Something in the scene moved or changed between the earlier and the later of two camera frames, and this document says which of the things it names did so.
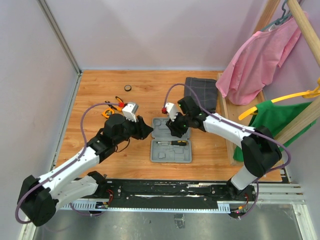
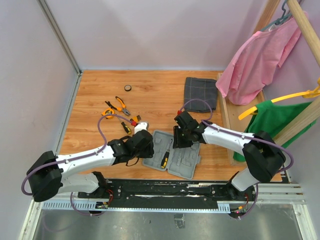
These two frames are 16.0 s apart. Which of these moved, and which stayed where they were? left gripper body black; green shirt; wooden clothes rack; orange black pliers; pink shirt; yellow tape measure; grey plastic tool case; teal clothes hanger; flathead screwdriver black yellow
Moved: left gripper body black; flathead screwdriver black yellow; grey plastic tool case
Stayed: orange black pliers; yellow tape measure; teal clothes hanger; green shirt; pink shirt; wooden clothes rack
